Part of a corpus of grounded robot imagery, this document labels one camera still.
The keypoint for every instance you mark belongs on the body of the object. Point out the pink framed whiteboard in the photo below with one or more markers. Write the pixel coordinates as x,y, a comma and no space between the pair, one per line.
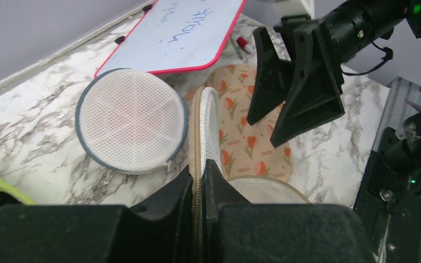
176,36

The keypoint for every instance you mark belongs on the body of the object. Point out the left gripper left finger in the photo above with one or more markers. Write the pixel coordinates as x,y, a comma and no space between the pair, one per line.
158,229

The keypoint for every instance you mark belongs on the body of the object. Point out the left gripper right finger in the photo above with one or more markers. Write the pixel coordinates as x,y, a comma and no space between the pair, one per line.
235,230

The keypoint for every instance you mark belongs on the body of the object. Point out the red capped marker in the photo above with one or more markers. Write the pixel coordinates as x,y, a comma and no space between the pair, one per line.
241,44

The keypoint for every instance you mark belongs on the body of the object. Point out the floral fabric pouch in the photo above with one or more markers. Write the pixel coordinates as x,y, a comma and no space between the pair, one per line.
245,149

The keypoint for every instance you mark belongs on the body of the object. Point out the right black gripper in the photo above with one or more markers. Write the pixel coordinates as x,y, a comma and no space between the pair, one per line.
309,84

